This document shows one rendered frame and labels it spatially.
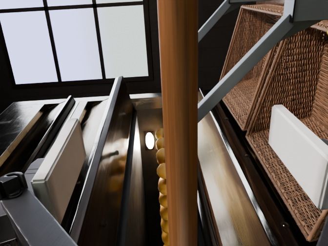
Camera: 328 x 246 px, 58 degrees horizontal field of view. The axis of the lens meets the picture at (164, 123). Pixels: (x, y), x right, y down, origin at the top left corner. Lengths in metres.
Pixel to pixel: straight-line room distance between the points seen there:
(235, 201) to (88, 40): 2.52
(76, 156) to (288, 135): 0.13
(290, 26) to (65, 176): 0.54
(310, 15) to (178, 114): 0.44
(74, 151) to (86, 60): 3.04
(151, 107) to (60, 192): 1.68
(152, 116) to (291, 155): 1.68
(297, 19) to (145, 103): 1.32
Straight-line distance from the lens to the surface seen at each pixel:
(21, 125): 1.69
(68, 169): 0.18
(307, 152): 0.17
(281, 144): 0.20
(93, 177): 0.88
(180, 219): 0.30
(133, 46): 3.13
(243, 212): 0.94
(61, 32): 3.23
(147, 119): 1.86
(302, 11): 0.63
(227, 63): 1.76
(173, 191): 0.28
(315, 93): 1.30
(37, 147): 1.33
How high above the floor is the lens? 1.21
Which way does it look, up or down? 1 degrees down
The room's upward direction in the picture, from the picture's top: 94 degrees counter-clockwise
